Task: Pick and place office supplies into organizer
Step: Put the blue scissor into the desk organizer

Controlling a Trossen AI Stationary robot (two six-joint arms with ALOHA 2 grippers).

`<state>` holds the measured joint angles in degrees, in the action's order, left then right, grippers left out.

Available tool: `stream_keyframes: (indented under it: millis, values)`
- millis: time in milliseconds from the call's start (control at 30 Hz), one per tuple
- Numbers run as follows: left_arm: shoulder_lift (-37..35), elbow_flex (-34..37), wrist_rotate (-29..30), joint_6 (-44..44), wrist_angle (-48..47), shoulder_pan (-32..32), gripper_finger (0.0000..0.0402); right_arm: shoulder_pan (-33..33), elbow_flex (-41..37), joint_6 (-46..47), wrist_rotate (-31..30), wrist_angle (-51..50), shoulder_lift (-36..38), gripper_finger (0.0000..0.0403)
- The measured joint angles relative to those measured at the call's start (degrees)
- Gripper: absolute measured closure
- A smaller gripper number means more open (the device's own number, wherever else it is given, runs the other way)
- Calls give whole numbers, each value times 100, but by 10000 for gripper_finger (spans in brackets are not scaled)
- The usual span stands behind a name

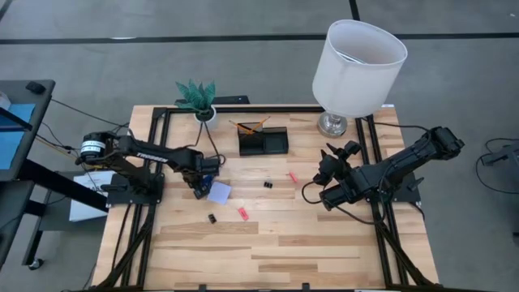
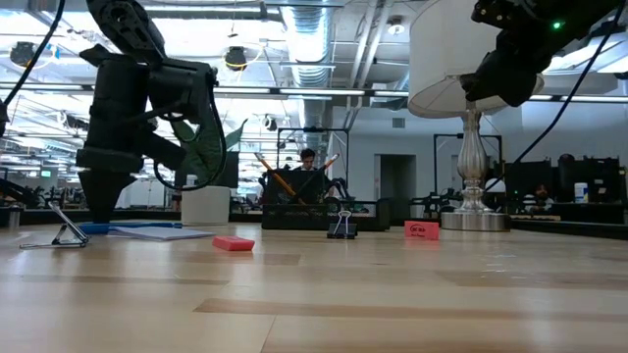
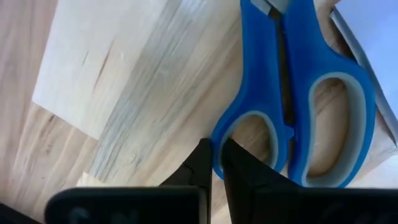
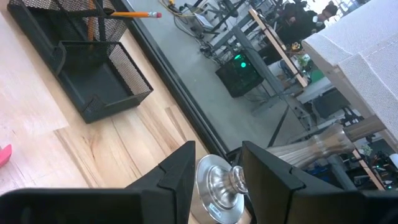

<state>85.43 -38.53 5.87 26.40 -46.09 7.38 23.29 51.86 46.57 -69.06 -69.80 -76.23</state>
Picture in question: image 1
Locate white paper sheets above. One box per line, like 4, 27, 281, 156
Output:
68, 170, 119, 223

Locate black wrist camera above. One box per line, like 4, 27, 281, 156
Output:
200, 156, 222, 175
319, 185, 358, 211

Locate black side desk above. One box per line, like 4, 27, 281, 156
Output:
0, 79, 110, 271

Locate black right camera cable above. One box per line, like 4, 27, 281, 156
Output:
301, 180, 376, 226

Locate black computer mouse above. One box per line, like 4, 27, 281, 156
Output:
25, 80, 47, 95

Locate black camera cable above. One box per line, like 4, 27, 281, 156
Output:
184, 119, 227, 166
301, 180, 376, 226

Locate thin black floor cable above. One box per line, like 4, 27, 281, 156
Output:
40, 98, 131, 171

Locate yellow wooden pencil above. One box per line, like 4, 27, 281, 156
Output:
228, 119, 255, 136
246, 116, 272, 135

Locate black mesh desk organizer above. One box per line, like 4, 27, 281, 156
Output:
238, 126, 290, 157

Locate black left camera cable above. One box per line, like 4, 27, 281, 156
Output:
184, 119, 227, 166

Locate black aluminium table frame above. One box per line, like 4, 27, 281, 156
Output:
92, 104, 441, 292

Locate white shade silver table lamp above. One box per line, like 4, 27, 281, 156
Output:
311, 19, 409, 139

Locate light blue sticky note pad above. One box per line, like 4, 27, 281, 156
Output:
207, 181, 233, 205

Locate blue screen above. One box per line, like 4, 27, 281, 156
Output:
0, 103, 36, 171

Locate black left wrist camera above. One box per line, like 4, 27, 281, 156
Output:
200, 156, 222, 175

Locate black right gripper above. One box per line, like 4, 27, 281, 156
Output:
314, 140, 363, 188

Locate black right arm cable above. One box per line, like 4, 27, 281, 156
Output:
359, 115, 431, 133

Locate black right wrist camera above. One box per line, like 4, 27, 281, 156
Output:
319, 185, 358, 211

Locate green plant in white pot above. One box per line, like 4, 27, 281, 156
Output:
174, 79, 218, 131

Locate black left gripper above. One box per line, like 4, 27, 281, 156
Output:
180, 163, 208, 201

